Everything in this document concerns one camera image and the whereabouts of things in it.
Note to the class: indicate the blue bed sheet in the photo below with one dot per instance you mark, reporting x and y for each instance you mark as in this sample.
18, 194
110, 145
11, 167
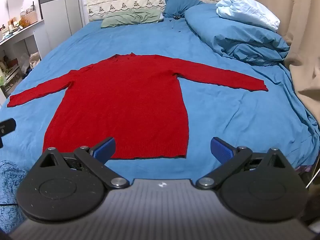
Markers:
225, 117

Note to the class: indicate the blue duvet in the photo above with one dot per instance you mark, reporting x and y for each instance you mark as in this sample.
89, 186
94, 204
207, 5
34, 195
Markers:
225, 30

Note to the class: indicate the light blue blanket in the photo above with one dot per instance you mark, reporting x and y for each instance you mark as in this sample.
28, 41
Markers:
245, 10

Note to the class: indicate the cream embroidered pillow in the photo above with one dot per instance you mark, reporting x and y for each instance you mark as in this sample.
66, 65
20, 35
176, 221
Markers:
120, 3

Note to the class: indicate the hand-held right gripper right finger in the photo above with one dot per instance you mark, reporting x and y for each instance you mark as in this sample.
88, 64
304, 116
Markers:
221, 150

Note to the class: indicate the beige curtain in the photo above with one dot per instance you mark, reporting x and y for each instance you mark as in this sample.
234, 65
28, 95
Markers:
300, 17

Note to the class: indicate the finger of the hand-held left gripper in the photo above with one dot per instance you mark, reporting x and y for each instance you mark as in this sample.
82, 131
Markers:
7, 126

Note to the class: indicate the red knit sweater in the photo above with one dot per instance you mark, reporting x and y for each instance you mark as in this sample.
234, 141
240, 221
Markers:
125, 100

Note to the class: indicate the white desk shelf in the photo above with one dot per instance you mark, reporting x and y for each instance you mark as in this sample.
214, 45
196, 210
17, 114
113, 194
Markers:
22, 33

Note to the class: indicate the blue pillow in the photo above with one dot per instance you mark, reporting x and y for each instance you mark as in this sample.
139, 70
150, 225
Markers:
177, 5

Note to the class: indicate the fluffy blue cloth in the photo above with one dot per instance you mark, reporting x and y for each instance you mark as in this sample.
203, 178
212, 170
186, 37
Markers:
10, 185

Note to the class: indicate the white and grey wardrobe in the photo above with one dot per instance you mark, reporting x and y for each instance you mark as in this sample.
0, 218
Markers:
57, 17

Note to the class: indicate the wicker basket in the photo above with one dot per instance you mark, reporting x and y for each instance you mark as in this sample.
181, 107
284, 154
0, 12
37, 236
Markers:
31, 17

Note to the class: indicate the green pillow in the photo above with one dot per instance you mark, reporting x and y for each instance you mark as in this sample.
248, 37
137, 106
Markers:
130, 17

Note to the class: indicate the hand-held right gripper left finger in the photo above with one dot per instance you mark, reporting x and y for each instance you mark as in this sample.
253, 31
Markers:
105, 150

